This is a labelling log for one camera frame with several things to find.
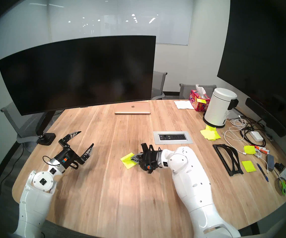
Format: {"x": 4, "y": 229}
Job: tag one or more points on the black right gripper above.
{"x": 149, "y": 160}

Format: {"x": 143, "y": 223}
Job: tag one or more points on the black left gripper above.
{"x": 67, "y": 158}

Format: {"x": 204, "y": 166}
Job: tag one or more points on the yellow sticky note pad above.
{"x": 126, "y": 162}

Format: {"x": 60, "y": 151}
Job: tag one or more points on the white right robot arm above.
{"x": 192, "y": 180}

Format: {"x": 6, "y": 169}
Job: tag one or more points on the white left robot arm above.
{"x": 31, "y": 205}

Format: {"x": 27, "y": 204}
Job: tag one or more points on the curved black computer monitor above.
{"x": 78, "y": 74}

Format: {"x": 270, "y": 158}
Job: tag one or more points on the crumpled yellow sticky notes pile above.
{"x": 210, "y": 133}

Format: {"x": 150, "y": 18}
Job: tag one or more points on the small yellow sticky note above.
{"x": 201, "y": 100}

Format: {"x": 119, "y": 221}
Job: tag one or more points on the flat yellow sticky note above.
{"x": 248, "y": 166}

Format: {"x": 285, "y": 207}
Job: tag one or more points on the curled yellow sticky note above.
{"x": 249, "y": 150}

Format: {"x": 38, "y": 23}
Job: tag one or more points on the silver table power outlet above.
{"x": 172, "y": 137}

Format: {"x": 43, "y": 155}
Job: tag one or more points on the rose gold closed laptop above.
{"x": 133, "y": 107}

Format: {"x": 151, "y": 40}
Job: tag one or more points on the grey mesh office chair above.
{"x": 16, "y": 126}
{"x": 157, "y": 83}
{"x": 186, "y": 91}

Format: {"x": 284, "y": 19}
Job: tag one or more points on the white paper napkin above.
{"x": 184, "y": 104}

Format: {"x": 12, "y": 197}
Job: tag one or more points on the colourful floral tissue box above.
{"x": 198, "y": 103}

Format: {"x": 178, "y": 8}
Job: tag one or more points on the white cylindrical pedal bin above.
{"x": 217, "y": 108}

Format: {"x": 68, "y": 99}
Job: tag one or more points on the white power adapter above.
{"x": 256, "y": 136}

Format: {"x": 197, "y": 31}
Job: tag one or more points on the red white marker pen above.
{"x": 262, "y": 148}

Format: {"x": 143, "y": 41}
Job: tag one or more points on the blue ballpoint pen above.
{"x": 262, "y": 172}

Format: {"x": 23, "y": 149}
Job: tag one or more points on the grey whiteboard eraser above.
{"x": 270, "y": 162}

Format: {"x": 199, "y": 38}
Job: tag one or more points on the black video sound bar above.
{"x": 264, "y": 116}

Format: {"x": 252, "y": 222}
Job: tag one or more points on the small black clip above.
{"x": 279, "y": 166}

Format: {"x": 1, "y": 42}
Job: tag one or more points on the black frame laptop stand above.
{"x": 221, "y": 158}

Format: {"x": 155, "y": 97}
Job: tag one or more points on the glass wall whiteboard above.
{"x": 108, "y": 16}

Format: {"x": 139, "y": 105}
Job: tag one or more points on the large black wall television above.
{"x": 262, "y": 54}

